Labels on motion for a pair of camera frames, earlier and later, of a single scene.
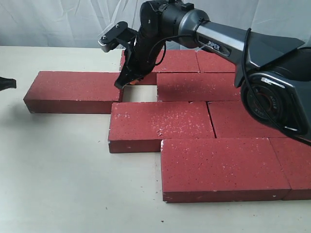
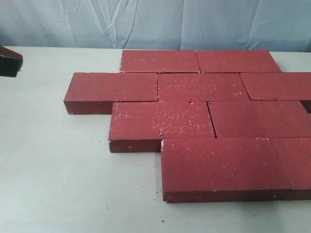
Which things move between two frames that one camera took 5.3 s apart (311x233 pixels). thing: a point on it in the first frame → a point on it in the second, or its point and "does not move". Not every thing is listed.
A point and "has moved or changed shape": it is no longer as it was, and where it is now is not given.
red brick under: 197,87 does not move
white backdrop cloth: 42,23 does not move
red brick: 139,127 does not move
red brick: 73,92 has moved or changed shape
